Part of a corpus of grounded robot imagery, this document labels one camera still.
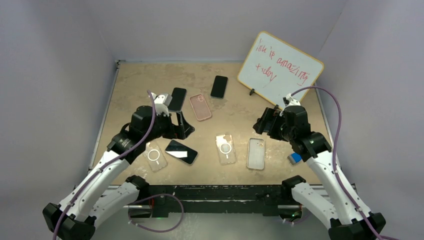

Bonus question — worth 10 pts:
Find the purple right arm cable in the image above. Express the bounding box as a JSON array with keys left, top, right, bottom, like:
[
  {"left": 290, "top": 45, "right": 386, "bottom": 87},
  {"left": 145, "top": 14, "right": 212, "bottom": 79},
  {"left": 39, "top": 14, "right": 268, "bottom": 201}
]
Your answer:
[{"left": 287, "top": 86, "right": 403, "bottom": 240}]

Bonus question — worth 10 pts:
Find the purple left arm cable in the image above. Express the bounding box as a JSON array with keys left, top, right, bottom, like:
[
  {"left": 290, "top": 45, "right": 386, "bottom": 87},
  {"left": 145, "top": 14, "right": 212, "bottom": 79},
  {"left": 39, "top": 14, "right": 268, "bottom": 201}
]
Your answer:
[{"left": 51, "top": 90, "right": 157, "bottom": 240}]

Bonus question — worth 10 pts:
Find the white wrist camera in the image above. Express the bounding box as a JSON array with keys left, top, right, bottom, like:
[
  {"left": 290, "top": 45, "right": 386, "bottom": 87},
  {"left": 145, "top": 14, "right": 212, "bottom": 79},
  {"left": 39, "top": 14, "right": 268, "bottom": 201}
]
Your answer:
[
  {"left": 152, "top": 93, "right": 172, "bottom": 117},
  {"left": 283, "top": 93, "right": 301, "bottom": 107}
]

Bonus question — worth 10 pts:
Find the clear magsafe case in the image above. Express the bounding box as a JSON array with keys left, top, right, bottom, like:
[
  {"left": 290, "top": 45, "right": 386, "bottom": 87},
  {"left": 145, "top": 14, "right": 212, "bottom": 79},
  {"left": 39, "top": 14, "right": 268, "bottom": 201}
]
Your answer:
[
  {"left": 215, "top": 133, "right": 237, "bottom": 165},
  {"left": 142, "top": 141, "right": 168, "bottom": 172}
]

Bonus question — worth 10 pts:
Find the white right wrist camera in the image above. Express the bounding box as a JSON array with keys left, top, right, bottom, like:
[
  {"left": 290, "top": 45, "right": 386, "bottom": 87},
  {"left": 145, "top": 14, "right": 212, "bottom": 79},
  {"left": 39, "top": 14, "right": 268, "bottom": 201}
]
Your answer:
[{"left": 283, "top": 93, "right": 301, "bottom": 107}]

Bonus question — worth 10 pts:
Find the pink phone case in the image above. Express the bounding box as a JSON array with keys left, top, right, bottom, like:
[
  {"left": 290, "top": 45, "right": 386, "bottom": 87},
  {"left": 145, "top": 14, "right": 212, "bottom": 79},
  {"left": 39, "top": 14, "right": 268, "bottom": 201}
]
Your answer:
[{"left": 189, "top": 94, "right": 212, "bottom": 121}]

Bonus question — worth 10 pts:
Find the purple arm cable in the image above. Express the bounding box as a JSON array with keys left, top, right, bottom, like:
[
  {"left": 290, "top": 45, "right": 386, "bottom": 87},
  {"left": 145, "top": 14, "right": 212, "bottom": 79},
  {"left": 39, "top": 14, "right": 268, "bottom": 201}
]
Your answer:
[
  {"left": 287, "top": 86, "right": 403, "bottom": 240},
  {"left": 51, "top": 90, "right": 157, "bottom": 240}
]

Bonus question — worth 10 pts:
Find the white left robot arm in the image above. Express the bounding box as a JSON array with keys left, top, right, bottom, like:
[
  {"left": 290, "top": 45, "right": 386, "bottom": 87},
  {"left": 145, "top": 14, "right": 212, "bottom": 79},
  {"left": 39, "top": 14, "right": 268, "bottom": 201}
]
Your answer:
[{"left": 42, "top": 105, "right": 195, "bottom": 240}]

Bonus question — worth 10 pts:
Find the yellow framed whiteboard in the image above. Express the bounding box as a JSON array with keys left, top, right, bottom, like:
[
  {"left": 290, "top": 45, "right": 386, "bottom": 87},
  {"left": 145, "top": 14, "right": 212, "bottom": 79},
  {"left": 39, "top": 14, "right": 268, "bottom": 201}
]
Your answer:
[{"left": 237, "top": 31, "right": 325, "bottom": 109}]

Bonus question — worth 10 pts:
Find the aluminium table frame rail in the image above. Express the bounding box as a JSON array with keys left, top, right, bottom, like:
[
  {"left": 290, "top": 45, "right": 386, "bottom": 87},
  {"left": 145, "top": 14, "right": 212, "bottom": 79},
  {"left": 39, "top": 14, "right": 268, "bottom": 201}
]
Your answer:
[{"left": 87, "top": 59, "right": 122, "bottom": 173}]

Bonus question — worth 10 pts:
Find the blue white eraser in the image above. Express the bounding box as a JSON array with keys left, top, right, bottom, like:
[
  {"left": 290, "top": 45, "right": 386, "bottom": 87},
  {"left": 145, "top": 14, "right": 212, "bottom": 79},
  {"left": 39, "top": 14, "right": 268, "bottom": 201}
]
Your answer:
[{"left": 287, "top": 153, "right": 302, "bottom": 165}]

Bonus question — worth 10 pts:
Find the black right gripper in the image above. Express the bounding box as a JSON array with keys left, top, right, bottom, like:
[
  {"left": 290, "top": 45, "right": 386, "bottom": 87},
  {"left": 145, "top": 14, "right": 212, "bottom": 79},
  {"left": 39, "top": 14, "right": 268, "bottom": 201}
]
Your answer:
[{"left": 253, "top": 107, "right": 296, "bottom": 143}]

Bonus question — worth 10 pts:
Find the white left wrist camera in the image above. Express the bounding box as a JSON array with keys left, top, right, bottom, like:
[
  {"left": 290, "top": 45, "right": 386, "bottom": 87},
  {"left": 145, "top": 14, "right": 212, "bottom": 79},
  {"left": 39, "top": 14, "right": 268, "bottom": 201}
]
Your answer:
[{"left": 152, "top": 93, "right": 172, "bottom": 117}]

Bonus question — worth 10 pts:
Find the frosted clear phone case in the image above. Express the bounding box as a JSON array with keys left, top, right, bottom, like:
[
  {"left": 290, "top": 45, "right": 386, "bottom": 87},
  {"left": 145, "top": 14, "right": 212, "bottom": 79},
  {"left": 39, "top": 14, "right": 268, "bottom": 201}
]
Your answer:
[{"left": 246, "top": 138, "right": 265, "bottom": 170}]

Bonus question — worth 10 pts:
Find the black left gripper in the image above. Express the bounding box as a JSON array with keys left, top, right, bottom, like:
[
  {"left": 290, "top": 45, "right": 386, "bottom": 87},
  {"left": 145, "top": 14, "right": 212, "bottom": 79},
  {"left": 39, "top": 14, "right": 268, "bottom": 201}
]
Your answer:
[{"left": 143, "top": 109, "right": 194, "bottom": 143}]

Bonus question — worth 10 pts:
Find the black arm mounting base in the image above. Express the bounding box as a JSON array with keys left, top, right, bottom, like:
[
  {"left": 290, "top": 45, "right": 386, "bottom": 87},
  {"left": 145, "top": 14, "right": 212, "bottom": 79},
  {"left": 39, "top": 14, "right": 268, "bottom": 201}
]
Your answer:
[{"left": 125, "top": 175, "right": 307, "bottom": 222}]

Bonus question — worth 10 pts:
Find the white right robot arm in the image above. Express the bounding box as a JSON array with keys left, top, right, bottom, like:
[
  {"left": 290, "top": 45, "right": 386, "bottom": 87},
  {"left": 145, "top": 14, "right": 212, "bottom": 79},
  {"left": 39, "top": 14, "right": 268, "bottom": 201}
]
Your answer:
[{"left": 253, "top": 105, "right": 386, "bottom": 240}]

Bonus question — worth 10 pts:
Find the black phone with white reflection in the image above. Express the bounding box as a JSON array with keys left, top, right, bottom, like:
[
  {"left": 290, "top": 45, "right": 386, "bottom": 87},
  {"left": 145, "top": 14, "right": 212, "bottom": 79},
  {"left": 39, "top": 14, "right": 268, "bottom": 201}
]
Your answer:
[{"left": 165, "top": 140, "right": 198, "bottom": 165}]

